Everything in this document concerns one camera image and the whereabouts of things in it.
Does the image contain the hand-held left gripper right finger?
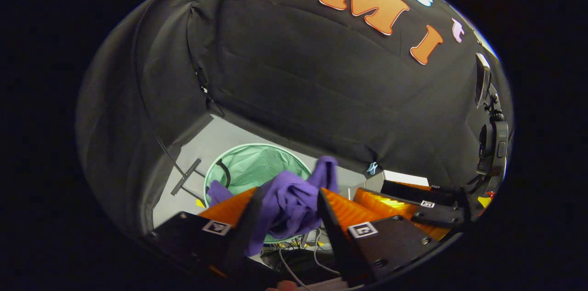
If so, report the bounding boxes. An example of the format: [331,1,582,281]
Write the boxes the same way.
[317,187,435,285]

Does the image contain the black backdrop cloth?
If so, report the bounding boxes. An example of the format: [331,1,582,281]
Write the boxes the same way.
[76,0,514,236]

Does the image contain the grey cable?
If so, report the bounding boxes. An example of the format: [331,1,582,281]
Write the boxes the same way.
[313,230,341,277]
[277,245,305,290]

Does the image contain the black metal clothes rack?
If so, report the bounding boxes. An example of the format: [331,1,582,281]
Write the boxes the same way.
[154,133,208,205]

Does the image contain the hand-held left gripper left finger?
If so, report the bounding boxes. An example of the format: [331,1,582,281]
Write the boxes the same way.
[147,186,266,283]

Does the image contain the green laundry hamper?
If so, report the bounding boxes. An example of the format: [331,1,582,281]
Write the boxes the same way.
[204,143,314,244]

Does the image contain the purple corduroy jacket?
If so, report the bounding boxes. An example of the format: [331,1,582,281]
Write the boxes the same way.
[207,156,340,257]

